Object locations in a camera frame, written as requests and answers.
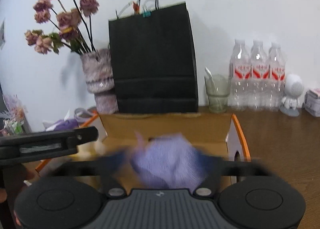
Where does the red pumpkin cardboard box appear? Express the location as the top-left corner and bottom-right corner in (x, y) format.
(35, 112), (252, 190)

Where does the middle water bottle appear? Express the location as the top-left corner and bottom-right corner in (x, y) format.
(249, 40), (270, 111)

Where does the water bottle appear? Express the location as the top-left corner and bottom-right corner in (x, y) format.
(268, 42), (286, 111)
(249, 40), (270, 111)
(228, 39), (251, 110)

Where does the right water bottle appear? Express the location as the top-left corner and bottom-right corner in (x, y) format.
(268, 42), (286, 111)

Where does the purple tissue pack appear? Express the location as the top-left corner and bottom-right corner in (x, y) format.
(42, 111), (79, 131)

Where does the white and yellow plush sheep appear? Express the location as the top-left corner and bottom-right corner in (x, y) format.
(48, 140), (106, 169)

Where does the left water bottle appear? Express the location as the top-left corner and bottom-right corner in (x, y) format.
(228, 39), (251, 110)

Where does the green glass cup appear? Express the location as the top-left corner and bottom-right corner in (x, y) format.
(204, 67), (231, 113)

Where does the dried pink rose bouquet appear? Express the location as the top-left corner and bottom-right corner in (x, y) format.
(24, 0), (100, 55)

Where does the black paper shopping bag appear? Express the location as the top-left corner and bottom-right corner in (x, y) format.
(108, 0), (199, 113)

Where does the white robot figurine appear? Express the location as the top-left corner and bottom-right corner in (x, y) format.
(279, 74), (304, 117)

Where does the person's left hand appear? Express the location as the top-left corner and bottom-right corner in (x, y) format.
(1, 164), (37, 228)

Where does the teal binder clip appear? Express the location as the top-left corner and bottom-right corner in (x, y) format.
(143, 11), (151, 18)

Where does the small decorated tin box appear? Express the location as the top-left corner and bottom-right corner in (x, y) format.
(303, 88), (320, 117)

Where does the purple knitted cloth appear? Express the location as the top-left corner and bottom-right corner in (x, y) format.
(130, 132), (205, 192)

